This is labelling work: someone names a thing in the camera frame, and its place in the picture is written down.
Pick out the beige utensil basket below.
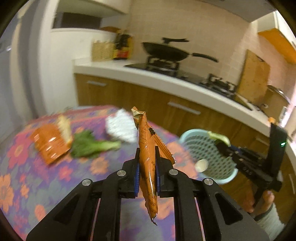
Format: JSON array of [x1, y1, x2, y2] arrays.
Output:
[[91, 41, 114, 62]]

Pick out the bread piece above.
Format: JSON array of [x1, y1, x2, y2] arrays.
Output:
[[56, 114, 73, 148]]

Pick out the white polka dot paper box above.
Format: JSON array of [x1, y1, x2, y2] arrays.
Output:
[[105, 109, 138, 143]]

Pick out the floral tablecloth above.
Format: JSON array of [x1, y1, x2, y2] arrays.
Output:
[[0, 104, 200, 241]]

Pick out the wooden cutting board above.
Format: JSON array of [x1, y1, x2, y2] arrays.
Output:
[[236, 49, 270, 106]]

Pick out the black wok with handle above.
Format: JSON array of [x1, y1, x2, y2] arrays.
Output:
[[142, 37, 219, 63]]

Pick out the orange red snack wrapper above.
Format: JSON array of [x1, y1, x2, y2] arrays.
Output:
[[31, 123, 70, 165]]

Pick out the light blue perforated trash basket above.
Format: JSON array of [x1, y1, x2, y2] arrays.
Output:
[[179, 129, 238, 185]]

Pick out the orange wall cabinet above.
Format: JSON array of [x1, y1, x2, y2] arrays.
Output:
[[257, 10, 296, 65]]

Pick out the dark vinegar bottle red label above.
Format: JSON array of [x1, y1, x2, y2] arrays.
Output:
[[112, 30, 134, 60]]

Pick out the beige rice cooker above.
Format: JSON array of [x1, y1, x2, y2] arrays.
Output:
[[260, 85, 290, 122]]

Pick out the person right hand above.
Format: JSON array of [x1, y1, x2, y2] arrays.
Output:
[[242, 186, 274, 217]]

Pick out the orange peel pieces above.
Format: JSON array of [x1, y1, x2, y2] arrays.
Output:
[[268, 117, 276, 124]]

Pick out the range hood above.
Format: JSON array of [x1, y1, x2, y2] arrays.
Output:
[[204, 0, 276, 23]]

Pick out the black glass gas stove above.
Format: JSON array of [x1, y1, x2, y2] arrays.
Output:
[[125, 56, 252, 110]]

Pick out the orange snack bag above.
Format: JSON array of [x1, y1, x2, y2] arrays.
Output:
[[131, 106, 176, 221]]

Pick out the grey sleeve forearm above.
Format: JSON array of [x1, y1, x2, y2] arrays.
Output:
[[254, 203, 285, 240]]

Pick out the wooden base cabinets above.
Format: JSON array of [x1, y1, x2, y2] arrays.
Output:
[[75, 74, 269, 156]]

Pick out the green leafy vegetable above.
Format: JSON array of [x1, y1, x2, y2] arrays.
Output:
[[71, 130, 121, 158]]

